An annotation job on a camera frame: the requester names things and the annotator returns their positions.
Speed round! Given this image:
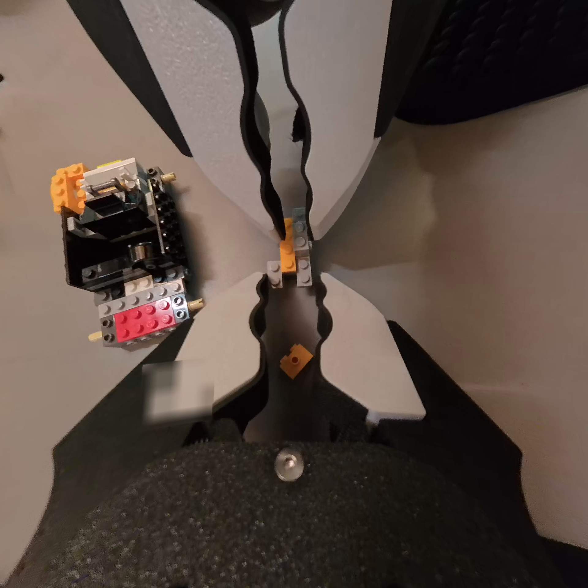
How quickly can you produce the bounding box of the narrow orange brick plate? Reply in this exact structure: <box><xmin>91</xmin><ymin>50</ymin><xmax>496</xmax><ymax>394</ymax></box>
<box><xmin>279</xmin><ymin>218</ymin><xmax>298</xmax><ymax>275</ymax></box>

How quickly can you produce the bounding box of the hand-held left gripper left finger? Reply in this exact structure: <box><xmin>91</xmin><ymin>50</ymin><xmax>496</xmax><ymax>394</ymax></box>
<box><xmin>176</xmin><ymin>272</ymin><xmax>269</xmax><ymax>433</ymax></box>

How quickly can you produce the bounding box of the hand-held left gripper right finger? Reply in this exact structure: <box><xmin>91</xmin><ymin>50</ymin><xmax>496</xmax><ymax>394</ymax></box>
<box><xmin>314</xmin><ymin>274</ymin><xmax>427</xmax><ymax>438</ymax></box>

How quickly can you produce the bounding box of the small orange studded brick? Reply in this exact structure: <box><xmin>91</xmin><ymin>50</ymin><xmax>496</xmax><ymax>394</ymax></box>
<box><xmin>279</xmin><ymin>344</ymin><xmax>314</xmax><ymax>379</ymax></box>

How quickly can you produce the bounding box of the grey desk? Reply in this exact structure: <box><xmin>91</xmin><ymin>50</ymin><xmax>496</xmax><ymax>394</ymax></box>
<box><xmin>0</xmin><ymin>0</ymin><xmax>588</xmax><ymax>543</ymax></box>

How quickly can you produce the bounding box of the toy brick car model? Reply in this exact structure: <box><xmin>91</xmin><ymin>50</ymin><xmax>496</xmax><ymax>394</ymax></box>
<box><xmin>50</xmin><ymin>157</ymin><xmax>205</xmax><ymax>352</ymax></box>

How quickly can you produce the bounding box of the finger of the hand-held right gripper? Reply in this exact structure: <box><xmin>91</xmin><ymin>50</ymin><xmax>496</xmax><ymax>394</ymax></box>
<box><xmin>277</xmin><ymin>0</ymin><xmax>394</xmax><ymax>242</ymax></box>
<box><xmin>119</xmin><ymin>0</ymin><xmax>286</xmax><ymax>243</ymax></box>

